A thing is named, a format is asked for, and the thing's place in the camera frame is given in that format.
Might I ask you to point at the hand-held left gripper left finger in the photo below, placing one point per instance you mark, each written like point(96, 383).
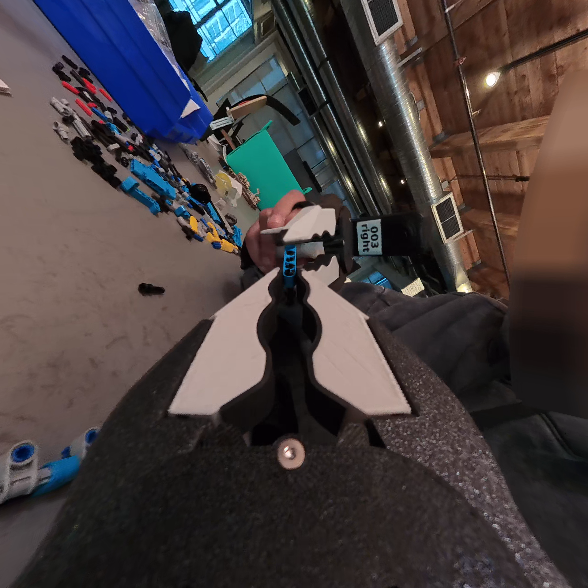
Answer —
point(220, 358)

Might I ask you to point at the round ceiling light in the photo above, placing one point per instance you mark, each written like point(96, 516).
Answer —
point(491, 79)

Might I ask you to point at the large metal ventilation duct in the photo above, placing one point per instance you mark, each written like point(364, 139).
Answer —
point(404, 115)

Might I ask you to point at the grey and blue connector assembly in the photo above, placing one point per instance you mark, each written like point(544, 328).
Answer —
point(18, 468)

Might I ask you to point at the person's grey hoodie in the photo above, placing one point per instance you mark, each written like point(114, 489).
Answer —
point(542, 459)

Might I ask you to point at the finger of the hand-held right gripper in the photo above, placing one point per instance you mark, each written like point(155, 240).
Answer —
point(305, 223)
point(310, 250)

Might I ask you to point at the black connector pin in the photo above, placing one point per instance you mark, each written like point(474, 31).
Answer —
point(149, 289)

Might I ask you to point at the pile of small building pieces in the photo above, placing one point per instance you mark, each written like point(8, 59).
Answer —
point(151, 177)

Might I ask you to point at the blue five-hole beam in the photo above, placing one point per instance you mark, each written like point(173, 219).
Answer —
point(289, 275)

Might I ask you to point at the paned window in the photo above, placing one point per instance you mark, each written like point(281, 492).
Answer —
point(220, 27)

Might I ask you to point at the person's right hand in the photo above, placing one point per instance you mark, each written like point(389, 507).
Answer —
point(264, 243)

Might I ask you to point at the clear plastic bags bundle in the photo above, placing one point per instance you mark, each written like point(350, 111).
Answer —
point(151, 18)

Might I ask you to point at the black toy tire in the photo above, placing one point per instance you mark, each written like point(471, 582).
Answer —
point(200, 193)

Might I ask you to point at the yellow and white packet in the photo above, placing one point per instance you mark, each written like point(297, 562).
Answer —
point(227, 183)

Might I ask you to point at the white ventilation grille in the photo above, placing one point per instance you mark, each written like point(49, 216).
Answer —
point(448, 217)
point(383, 18)

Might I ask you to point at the blue plastic bin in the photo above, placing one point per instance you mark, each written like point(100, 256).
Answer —
point(124, 69)

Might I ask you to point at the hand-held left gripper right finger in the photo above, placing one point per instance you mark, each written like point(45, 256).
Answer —
point(353, 363)

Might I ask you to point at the white metal bracket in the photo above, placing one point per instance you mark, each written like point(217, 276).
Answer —
point(220, 123)

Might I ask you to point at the slim metal duct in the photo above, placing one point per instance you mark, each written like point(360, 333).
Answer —
point(321, 92)

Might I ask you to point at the green plastic crate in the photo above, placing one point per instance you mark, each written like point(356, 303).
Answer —
point(262, 160)

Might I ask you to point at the grey desk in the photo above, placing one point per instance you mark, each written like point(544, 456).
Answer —
point(69, 344)

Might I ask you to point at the black office chair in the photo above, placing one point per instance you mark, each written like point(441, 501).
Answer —
point(183, 41)

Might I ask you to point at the clear bag of parts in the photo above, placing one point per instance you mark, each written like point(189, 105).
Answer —
point(200, 163)

